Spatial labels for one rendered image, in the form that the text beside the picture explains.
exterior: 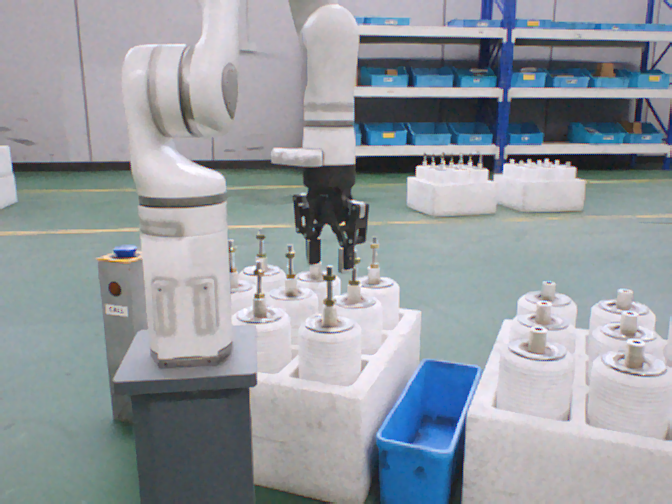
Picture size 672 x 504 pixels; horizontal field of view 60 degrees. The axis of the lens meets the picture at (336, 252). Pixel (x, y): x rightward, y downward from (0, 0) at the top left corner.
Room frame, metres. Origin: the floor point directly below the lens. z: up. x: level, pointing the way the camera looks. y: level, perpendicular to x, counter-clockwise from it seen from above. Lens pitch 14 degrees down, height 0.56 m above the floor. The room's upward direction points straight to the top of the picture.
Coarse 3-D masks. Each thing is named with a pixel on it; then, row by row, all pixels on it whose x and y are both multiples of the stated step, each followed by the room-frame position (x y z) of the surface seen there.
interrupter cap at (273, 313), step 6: (252, 306) 0.90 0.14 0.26; (270, 306) 0.90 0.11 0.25; (240, 312) 0.88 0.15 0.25; (246, 312) 0.88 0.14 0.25; (252, 312) 0.88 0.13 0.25; (270, 312) 0.88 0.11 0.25; (276, 312) 0.88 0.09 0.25; (282, 312) 0.87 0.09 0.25; (240, 318) 0.85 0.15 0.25; (246, 318) 0.85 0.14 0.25; (252, 318) 0.85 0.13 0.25; (258, 318) 0.86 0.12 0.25; (264, 318) 0.85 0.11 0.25; (270, 318) 0.85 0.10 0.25; (276, 318) 0.85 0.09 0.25
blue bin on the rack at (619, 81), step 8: (584, 72) 6.05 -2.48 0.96; (592, 72) 6.34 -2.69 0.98; (616, 72) 6.11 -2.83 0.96; (592, 80) 5.91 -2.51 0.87; (600, 80) 5.84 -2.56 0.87; (608, 80) 5.86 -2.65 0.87; (616, 80) 5.87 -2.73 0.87; (624, 80) 5.88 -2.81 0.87; (592, 88) 5.91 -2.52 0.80; (600, 88) 5.86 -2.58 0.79; (608, 88) 5.87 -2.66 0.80; (616, 88) 5.88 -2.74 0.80; (624, 88) 5.90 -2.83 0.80
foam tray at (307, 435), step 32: (416, 320) 1.06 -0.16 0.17; (384, 352) 0.89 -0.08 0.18; (416, 352) 1.07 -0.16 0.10; (288, 384) 0.77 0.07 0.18; (320, 384) 0.77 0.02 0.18; (384, 384) 0.84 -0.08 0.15; (256, 416) 0.79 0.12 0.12; (288, 416) 0.77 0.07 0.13; (320, 416) 0.75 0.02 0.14; (352, 416) 0.74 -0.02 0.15; (384, 416) 0.85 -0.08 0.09; (256, 448) 0.79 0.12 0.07; (288, 448) 0.77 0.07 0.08; (320, 448) 0.75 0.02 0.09; (352, 448) 0.74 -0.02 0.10; (256, 480) 0.79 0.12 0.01; (288, 480) 0.77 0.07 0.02; (320, 480) 0.75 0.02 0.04; (352, 480) 0.74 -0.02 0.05
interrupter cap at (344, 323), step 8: (312, 320) 0.84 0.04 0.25; (320, 320) 0.84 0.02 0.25; (344, 320) 0.84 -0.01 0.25; (352, 320) 0.84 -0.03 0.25; (312, 328) 0.80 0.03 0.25; (320, 328) 0.81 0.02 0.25; (328, 328) 0.81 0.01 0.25; (336, 328) 0.81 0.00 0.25; (344, 328) 0.81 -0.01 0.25; (352, 328) 0.82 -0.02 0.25
